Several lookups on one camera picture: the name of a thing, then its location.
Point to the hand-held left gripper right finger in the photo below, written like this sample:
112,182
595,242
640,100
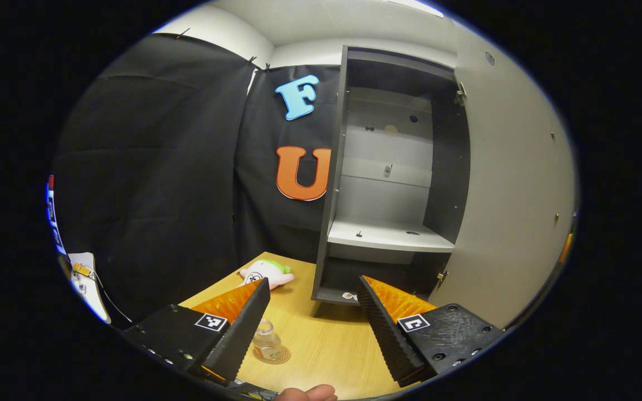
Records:
385,334

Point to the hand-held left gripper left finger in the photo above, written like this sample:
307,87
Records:
246,334

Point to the clear glass bottle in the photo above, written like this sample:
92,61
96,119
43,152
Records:
268,340

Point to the round brown coaster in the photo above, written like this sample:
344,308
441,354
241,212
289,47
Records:
285,356

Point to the white cabinet shelf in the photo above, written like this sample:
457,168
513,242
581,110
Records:
388,236

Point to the pink plush toy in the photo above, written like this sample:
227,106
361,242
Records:
268,273

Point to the white panel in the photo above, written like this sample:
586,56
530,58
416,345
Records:
90,289

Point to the black backdrop cloth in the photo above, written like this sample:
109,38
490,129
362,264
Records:
159,167

